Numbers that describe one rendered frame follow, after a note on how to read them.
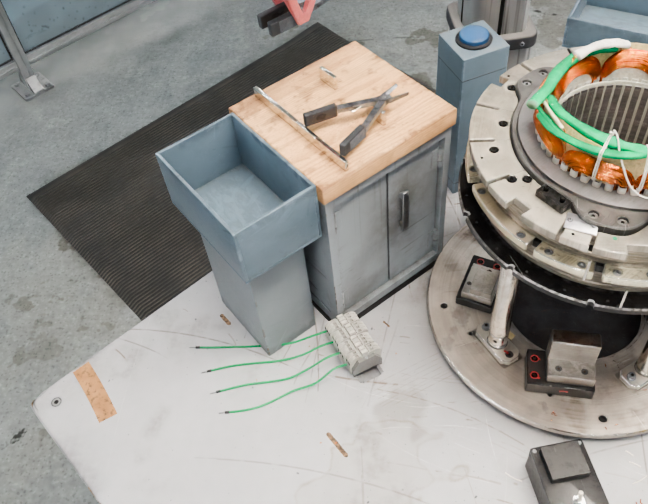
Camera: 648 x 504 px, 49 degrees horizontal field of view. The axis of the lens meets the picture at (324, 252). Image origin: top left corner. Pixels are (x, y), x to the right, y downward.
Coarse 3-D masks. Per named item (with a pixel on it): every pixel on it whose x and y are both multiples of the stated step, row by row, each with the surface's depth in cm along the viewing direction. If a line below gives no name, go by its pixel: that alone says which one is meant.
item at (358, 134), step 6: (360, 126) 78; (354, 132) 77; (360, 132) 78; (348, 138) 77; (354, 138) 77; (360, 138) 78; (342, 144) 76; (348, 144) 77; (354, 144) 78; (342, 150) 77; (348, 150) 77
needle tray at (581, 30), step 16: (592, 0) 100; (608, 0) 99; (624, 0) 98; (640, 0) 97; (576, 16) 97; (592, 16) 99; (608, 16) 99; (624, 16) 99; (640, 16) 98; (576, 32) 94; (592, 32) 92; (608, 32) 91; (624, 32) 90; (640, 32) 90
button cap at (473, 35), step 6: (462, 30) 96; (468, 30) 96; (474, 30) 96; (480, 30) 96; (486, 30) 96; (462, 36) 96; (468, 36) 95; (474, 36) 95; (480, 36) 95; (486, 36) 95; (462, 42) 96; (468, 42) 95; (474, 42) 95; (480, 42) 95; (486, 42) 96
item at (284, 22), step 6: (288, 12) 76; (276, 18) 75; (282, 18) 75; (288, 18) 76; (270, 24) 75; (276, 24) 75; (282, 24) 76; (288, 24) 76; (294, 24) 77; (270, 30) 75; (276, 30) 76; (282, 30) 76
